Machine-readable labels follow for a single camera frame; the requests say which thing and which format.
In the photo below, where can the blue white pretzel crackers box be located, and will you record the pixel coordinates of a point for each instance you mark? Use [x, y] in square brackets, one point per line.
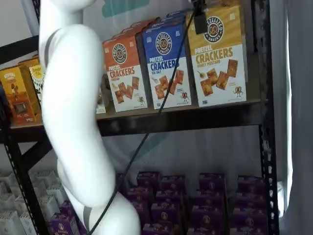
[168, 20]
[166, 73]
[177, 13]

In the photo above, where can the white yellow patterned box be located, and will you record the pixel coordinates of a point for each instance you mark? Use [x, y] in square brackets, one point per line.
[36, 78]

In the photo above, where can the orange cookie box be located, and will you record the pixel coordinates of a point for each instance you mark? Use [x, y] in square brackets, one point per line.
[14, 98]
[29, 62]

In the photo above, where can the white carton box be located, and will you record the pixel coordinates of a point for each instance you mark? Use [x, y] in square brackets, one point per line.
[11, 224]
[50, 205]
[40, 178]
[23, 204]
[6, 202]

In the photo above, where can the dark bulky blurry object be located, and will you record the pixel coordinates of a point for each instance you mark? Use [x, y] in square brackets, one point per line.
[3, 105]

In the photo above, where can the white backdrop with teal print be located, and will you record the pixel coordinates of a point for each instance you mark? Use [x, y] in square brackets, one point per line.
[146, 9]

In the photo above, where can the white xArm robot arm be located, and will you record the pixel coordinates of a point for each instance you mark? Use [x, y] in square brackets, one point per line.
[71, 110]

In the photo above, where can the white curtain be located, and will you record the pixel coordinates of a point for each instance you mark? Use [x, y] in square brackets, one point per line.
[300, 98]

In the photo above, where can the black metal shelf rack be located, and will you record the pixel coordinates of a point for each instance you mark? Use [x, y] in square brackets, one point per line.
[267, 147]

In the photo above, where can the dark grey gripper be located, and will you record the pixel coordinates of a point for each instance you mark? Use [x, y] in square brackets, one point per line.
[199, 5]

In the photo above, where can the purple Annie's pasta box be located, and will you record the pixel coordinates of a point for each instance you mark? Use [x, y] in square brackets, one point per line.
[210, 198]
[142, 213]
[167, 215]
[173, 183]
[169, 197]
[250, 219]
[121, 182]
[249, 231]
[209, 218]
[69, 208]
[63, 225]
[159, 230]
[140, 194]
[252, 183]
[148, 179]
[207, 232]
[250, 199]
[212, 182]

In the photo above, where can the yellow white pretzel crackers box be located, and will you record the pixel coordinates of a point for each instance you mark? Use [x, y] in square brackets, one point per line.
[217, 68]
[227, 2]

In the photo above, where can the orange white pretzel crackers box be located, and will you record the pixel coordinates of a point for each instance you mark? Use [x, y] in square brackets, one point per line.
[130, 30]
[124, 78]
[144, 22]

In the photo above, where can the wooden shelf board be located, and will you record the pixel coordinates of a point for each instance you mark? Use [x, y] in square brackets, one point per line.
[176, 112]

